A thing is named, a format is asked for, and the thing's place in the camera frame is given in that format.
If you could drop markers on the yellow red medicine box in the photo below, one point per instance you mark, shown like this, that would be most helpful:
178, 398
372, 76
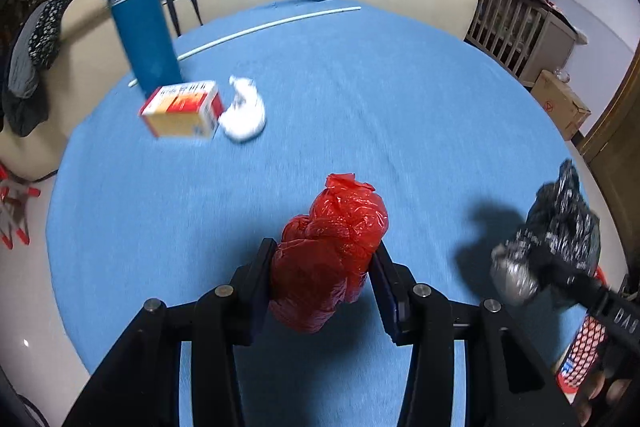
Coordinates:
177, 117

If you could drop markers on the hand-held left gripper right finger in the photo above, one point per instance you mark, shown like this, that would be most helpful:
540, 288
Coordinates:
386, 289

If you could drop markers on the grey knitted cloth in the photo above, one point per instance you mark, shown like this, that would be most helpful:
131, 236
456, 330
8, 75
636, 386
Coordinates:
22, 67

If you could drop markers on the grey plastic bag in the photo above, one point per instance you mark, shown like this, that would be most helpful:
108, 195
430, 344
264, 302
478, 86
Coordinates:
512, 277

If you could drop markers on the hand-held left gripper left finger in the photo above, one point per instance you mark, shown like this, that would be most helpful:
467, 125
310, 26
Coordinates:
260, 269

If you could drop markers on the thin white plastic tube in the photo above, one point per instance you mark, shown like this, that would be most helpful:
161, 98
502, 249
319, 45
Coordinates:
260, 27

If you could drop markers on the person's right hand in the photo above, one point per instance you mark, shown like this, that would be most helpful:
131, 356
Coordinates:
597, 394

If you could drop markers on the black padded jacket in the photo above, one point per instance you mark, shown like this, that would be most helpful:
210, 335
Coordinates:
22, 117

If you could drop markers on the brown cardboard box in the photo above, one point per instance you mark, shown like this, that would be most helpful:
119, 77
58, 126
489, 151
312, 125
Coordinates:
560, 107

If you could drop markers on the clear plastic bottle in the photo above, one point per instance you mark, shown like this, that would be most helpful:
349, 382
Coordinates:
561, 74

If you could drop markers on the crumpled white plastic bag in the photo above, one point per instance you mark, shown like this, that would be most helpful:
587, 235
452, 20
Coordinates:
245, 117

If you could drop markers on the red plastic bag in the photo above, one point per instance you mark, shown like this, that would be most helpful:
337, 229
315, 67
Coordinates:
325, 257

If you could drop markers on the black floral cloth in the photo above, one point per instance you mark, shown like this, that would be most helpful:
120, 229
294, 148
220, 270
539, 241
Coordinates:
50, 22

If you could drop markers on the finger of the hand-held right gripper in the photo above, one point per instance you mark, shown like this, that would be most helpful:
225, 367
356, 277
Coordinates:
570, 279

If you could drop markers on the wooden crib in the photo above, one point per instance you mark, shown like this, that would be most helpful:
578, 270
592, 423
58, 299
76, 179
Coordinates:
515, 32

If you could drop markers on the tall blue thermos bottle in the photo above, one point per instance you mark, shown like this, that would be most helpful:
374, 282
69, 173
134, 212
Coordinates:
145, 32

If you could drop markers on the red grey folding stool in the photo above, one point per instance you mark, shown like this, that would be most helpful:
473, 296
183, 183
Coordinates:
15, 217

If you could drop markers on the black plastic bag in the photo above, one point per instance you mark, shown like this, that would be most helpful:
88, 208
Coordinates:
570, 217

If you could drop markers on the red mesh trash basket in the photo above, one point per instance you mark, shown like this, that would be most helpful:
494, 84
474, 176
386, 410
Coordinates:
582, 347

